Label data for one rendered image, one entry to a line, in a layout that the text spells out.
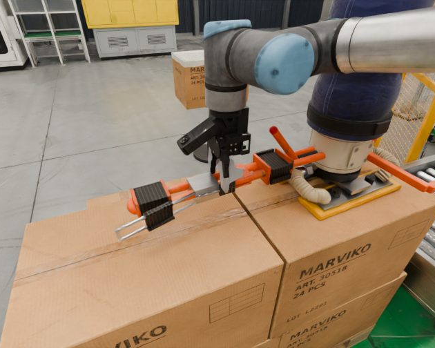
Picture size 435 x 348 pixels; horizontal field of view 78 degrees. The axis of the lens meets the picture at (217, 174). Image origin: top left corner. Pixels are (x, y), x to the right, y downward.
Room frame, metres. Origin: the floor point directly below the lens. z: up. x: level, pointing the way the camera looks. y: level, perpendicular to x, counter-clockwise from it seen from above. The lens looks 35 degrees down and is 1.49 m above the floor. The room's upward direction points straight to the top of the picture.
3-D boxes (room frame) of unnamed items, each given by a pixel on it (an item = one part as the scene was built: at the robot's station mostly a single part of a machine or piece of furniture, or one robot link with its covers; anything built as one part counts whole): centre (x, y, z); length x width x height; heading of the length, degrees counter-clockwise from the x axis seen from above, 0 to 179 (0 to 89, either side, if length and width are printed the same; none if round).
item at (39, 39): (7.02, 3.80, 0.32); 1.25 x 0.52 x 0.63; 114
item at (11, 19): (6.74, 4.44, 0.81); 0.58 x 0.12 x 0.42; 24
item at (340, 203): (0.67, -0.43, 0.97); 0.34 x 0.10 x 0.05; 115
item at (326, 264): (0.72, -0.37, 0.74); 0.60 x 0.40 x 0.40; 113
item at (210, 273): (0.48, 0.19, 0.74); 0.60 x 0.40 x 0.40; 113
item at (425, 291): (0.88, -0.76, 0.48); 0.70 x 0.03 x 0.15; 22
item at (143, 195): (0.51, 0.16, 1.07); 0.08 x 0.07 x 0.05; 115
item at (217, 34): (0.58, -0.02, 1.38); 0.10 x 0.09 x 0.12; 37
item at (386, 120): (0.75, -0.38, 1.19); 0.23 x 0.23 x 0.04
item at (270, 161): (0.65, -0.16, 1.07); 0.10 x 0.08 x 0.06; 25
